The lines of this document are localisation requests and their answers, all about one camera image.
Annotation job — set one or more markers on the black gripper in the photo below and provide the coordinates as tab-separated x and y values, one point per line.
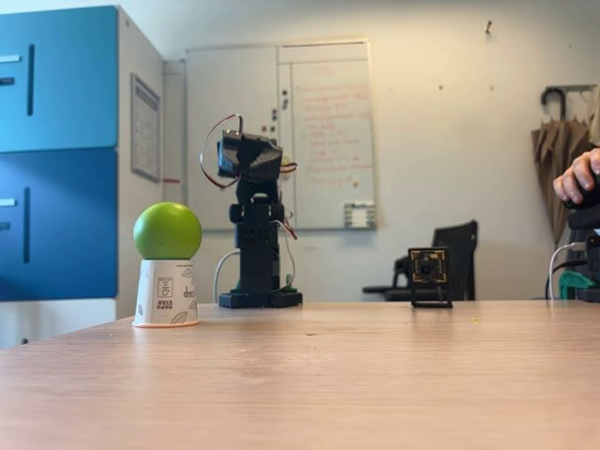
261	159

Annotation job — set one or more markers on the green foam ball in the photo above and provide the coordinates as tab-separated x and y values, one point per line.
167	230

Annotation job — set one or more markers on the black camera module on stand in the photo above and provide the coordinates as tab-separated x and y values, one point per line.
427	272

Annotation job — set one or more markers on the wall coat rack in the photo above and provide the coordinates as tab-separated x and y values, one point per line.
569	89

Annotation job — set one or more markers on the white printed paper cup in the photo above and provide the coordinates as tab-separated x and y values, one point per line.
161	295

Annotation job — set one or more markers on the black office chair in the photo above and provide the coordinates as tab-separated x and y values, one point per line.
459	258

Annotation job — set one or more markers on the yellow whiteboard magnet holder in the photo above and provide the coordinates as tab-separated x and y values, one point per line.
285	161

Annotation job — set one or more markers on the green table clamp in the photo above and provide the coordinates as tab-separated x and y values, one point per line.
574	283
291	287

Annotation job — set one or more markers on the framed paper notice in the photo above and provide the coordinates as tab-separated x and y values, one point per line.
145	126

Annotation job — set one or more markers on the beige folded umbrella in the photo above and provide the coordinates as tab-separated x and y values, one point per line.
553	154

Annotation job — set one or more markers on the small wall hook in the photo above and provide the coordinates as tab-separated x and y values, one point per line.
488	27

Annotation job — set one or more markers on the grey narrow wall panel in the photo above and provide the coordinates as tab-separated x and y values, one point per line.
173	140

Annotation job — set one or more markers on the blue and white locker cabinet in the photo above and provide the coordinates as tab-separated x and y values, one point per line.
70	187

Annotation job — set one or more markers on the person's bare hand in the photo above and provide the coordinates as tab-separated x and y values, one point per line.
579	175

